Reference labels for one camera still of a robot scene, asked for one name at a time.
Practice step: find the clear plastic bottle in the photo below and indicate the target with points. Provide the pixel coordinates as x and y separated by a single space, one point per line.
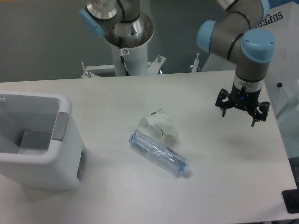
160 154

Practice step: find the white plastic bag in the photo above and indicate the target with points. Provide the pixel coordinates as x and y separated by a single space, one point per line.
161 123

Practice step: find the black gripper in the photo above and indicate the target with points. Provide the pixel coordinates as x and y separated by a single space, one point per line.
244 96

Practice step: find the black device at table edge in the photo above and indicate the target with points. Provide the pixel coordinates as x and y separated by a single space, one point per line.
291 200

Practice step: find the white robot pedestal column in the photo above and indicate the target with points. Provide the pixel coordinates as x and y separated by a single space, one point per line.
129 46

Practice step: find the white trash can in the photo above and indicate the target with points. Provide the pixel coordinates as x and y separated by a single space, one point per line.
40 144

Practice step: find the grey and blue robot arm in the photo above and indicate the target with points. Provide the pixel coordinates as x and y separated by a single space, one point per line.
235 39

